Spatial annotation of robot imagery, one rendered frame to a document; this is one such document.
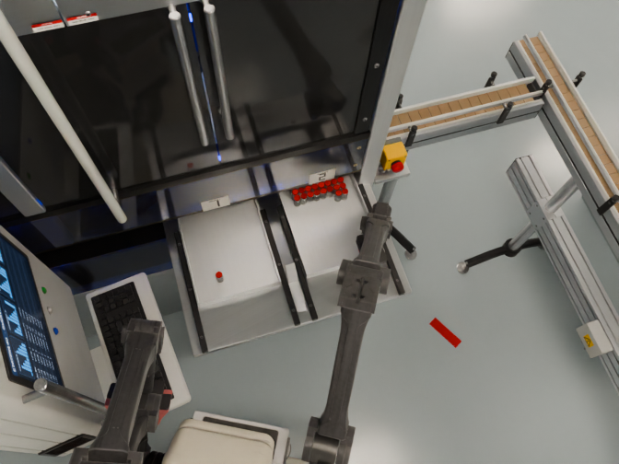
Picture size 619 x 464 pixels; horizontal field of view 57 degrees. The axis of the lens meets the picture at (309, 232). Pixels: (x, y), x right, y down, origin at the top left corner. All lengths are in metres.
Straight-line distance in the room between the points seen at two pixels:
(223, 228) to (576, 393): 1.79
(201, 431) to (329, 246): 0.81
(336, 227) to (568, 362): 1.46
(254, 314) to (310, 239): 0.30
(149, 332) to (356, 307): 0.45
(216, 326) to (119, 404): 0.72
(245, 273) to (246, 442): 0.69
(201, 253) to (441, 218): 1.48
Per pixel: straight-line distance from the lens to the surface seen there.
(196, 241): 1.85
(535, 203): 2.50
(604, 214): 2.14
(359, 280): 1.18
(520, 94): 2.23
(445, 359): 2.72
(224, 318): 1.76
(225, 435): 1.25
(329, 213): 1.88
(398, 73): 1.47
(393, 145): 1.86
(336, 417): 1.26
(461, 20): 3.74
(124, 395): 1.11
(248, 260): 1.81
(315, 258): 1.81
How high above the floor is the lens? 2.57
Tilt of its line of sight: 66 degrees down
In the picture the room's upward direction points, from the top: 5 degrees clockwise
